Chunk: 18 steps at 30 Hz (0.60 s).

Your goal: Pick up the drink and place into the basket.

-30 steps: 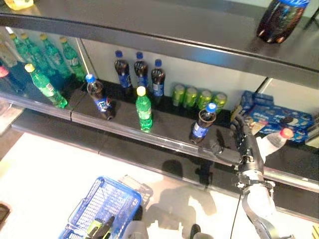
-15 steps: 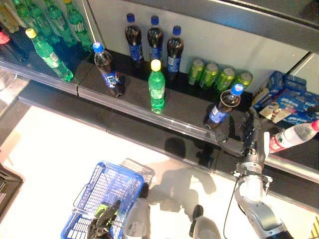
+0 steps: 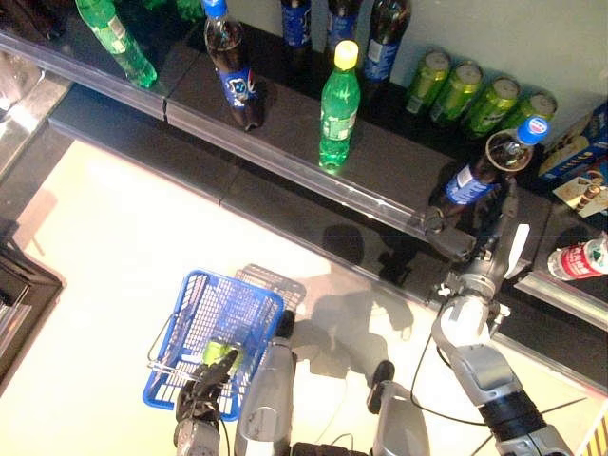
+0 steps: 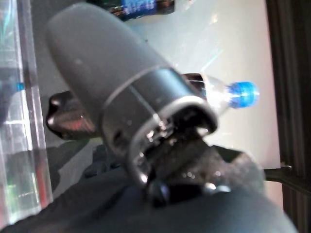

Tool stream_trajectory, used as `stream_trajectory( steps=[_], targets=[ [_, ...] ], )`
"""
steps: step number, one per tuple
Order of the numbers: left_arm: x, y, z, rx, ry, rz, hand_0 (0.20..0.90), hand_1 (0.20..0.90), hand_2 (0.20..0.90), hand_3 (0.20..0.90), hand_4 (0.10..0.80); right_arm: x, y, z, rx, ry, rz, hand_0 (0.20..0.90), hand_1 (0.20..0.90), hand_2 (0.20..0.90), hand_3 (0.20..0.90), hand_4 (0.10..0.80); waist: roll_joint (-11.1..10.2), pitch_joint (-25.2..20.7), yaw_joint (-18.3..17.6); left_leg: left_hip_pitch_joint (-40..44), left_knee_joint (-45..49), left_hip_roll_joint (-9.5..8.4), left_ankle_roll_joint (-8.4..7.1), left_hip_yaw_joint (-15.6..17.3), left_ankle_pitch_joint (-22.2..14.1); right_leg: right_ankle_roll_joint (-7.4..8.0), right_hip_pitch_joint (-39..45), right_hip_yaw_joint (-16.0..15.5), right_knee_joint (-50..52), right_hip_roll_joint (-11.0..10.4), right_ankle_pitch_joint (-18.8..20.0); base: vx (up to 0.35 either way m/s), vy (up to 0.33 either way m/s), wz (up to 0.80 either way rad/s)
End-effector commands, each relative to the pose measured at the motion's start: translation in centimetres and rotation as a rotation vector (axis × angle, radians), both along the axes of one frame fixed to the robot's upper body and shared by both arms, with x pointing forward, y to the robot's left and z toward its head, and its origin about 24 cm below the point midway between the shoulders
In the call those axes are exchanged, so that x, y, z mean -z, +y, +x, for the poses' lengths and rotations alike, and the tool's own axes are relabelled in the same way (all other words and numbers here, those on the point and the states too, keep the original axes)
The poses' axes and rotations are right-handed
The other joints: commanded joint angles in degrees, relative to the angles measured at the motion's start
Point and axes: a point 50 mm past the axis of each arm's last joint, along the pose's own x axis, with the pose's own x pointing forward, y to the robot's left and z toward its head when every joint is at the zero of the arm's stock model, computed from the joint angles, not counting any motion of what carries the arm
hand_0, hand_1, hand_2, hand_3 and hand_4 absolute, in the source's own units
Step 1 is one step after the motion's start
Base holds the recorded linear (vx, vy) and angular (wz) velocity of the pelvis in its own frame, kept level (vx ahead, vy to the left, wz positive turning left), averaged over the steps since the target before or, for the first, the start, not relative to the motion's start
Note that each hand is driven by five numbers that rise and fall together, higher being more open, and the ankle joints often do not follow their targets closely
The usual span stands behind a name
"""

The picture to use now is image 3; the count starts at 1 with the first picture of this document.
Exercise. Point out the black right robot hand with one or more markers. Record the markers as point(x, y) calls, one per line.
point(489, 247)

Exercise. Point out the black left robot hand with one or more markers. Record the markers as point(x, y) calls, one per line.
point(199, 394)

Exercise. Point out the blue plastic shopping basket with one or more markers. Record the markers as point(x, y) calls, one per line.
point(228, 304)

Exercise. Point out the green Sprite bottle yellow cap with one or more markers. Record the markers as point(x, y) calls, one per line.
point(339, 109)
point(119, 43)

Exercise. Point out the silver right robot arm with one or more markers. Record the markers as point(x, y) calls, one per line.
point(480, 361)

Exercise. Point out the silver left robot leg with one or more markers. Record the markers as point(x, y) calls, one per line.
point(266, 394)

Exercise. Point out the silver robot leg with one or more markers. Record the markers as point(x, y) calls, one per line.
point(266, 394)
point(399, 418)

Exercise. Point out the beige snack package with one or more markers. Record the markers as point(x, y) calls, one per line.
point(582, 195)

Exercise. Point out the black base shelf board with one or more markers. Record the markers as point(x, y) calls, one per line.
point(546, 342)
point(294, 214)
point(142, 142)

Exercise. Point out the blue cookie box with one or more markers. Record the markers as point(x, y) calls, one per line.
point(570, 159)
point(599, 121)

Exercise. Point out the silver right robot leg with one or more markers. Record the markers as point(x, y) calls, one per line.
point(399, 418)

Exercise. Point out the black low shelf unit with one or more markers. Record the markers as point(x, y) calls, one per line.
point(24, 294)

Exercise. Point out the reflective metal end panel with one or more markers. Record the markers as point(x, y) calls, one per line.
point(19, 104)

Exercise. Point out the black shelf with clear rail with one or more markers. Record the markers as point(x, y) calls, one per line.
point(570, 294)
point(380, 161)
point(71, 71)

